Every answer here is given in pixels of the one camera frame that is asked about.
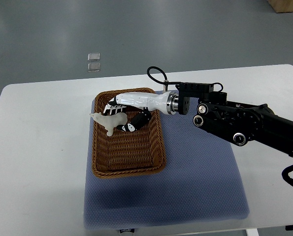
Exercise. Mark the lower floor metal plate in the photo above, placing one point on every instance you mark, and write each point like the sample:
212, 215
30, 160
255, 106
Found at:
94, 66

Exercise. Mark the cardboard box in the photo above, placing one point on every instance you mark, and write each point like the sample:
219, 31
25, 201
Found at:
281, 6

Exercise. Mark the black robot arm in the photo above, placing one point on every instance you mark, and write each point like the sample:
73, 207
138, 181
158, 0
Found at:
237, 123

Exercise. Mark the upper floor metal plate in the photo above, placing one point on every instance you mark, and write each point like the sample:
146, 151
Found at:
93, 56

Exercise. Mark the brown wicker basket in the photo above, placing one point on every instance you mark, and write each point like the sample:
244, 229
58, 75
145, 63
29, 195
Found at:
127, 154

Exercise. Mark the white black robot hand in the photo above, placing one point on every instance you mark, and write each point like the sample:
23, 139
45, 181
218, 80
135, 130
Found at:
139, 103

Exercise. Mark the white bear figurine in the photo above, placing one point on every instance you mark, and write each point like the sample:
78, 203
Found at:
110, 122

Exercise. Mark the blue foam mat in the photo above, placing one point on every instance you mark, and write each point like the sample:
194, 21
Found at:
200, 182

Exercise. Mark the floor metal plate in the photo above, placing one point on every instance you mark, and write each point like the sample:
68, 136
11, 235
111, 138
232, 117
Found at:
93, 56
94, 66

